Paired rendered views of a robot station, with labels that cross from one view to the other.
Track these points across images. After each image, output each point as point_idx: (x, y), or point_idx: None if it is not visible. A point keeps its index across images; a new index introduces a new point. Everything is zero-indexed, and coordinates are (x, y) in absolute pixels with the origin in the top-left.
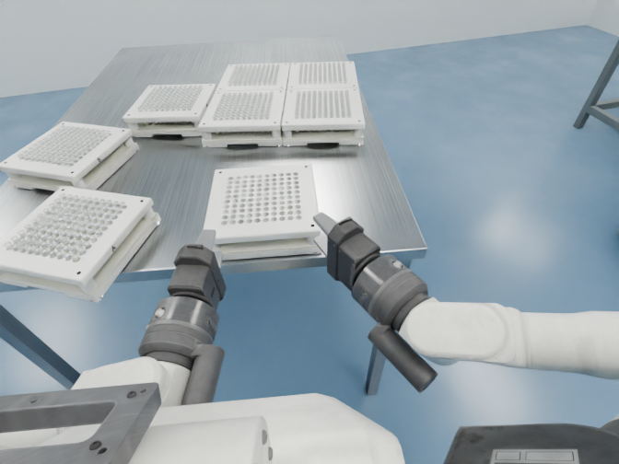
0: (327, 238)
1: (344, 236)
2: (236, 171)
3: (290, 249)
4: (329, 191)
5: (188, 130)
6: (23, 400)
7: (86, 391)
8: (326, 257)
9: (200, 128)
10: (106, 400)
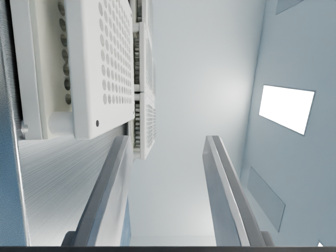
0: (319, 249)
1: None
2: (131, 34)
3: (35, 75)
4: (101, 137)
5: (134, 16)
6: None
7: None
8: (90, 203)
9: (143, 23)
10: None
